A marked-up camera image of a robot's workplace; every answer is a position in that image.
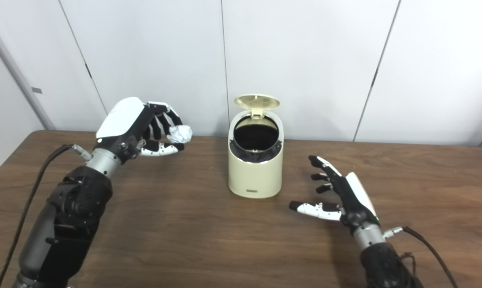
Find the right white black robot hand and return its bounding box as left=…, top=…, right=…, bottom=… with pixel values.
left=289, top=155, right=381, bottom=236

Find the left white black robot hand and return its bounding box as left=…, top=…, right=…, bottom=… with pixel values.
left=95, top=97, right=185, bottom=164

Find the white paper ball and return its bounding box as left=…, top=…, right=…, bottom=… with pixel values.
left=167, top=125, right=193, bottom=144

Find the cream round bin lid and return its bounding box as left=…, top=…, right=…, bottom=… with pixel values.
left=234, top=94, right=281, bottom=119

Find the cream-colored desktop trash bin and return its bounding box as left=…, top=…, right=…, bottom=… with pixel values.
left=228, top=94, right=284, bottom=199

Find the black bin liner bag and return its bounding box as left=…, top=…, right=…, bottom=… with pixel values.
left=230, top=117, right=283, bottom=164

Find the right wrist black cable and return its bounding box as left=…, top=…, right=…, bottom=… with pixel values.
left=383, top=226, right=459, bottom=288

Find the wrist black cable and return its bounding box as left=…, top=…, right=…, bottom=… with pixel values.
left=0, top=144, right=93, bottom=288
left=383, top=226, right=459, bottom=288

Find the gray wall corner post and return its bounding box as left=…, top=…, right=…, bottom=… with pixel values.
left=0, top=14, right=56, bottom=130

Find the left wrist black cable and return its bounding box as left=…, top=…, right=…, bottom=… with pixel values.
left=0, top=144, right=93, bottom=288

